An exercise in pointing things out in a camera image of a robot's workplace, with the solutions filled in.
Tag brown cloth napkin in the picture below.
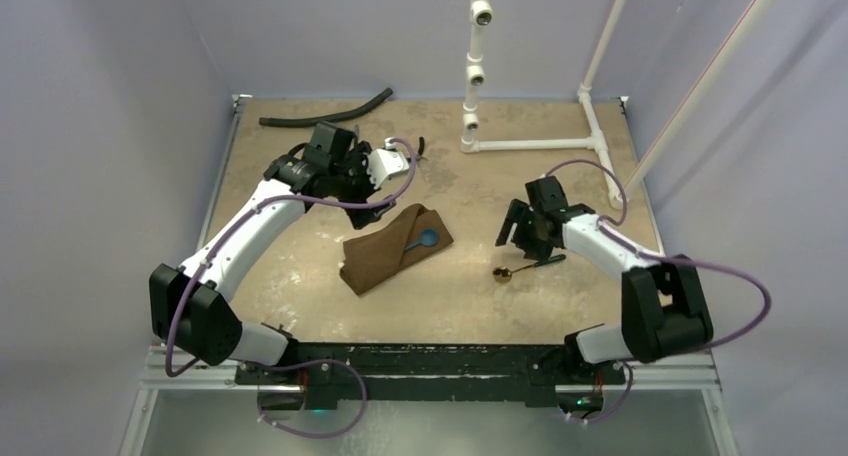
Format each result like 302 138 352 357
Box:
339 203 454 296

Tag aluminium frame rail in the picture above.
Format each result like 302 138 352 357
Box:
119 97 737 455

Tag blue spoon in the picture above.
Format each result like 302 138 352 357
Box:
403 228 440 253

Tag white PVC pipe frame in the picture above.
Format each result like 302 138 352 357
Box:
459 0 793 210

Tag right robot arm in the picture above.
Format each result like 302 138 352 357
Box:
496 176 714 383

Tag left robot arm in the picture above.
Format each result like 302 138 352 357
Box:
149 122 417 385

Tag black rubber hose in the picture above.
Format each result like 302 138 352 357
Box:
258 87 395 130

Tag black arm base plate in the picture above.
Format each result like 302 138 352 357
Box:
235 342 626 410

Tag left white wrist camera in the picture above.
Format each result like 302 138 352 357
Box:
366 148 410 189

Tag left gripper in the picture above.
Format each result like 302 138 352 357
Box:
329 143 395 229

